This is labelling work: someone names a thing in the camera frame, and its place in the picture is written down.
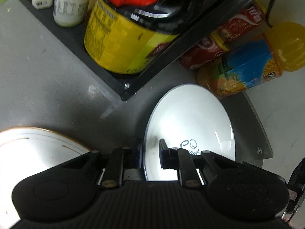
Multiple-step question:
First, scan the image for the white plate with blue logo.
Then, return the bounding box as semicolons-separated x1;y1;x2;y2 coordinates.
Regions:
143;84;236;181

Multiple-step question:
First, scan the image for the white bowl with gold rim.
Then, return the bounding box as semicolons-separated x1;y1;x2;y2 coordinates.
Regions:
1;127;89;228

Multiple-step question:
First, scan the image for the orange juice bottle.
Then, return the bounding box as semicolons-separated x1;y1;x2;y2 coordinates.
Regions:
197;22;304;98

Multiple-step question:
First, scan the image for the white label seasoning jar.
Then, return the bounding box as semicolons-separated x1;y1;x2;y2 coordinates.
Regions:
53;0;89;27

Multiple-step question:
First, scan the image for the red drink can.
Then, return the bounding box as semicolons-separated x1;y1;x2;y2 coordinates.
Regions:
179;1;267;70

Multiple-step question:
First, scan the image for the black metal spice rack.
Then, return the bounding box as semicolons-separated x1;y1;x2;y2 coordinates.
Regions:
12;0;263;102

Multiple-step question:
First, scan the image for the black power cable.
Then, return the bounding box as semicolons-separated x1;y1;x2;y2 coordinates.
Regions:
265;0;287;29

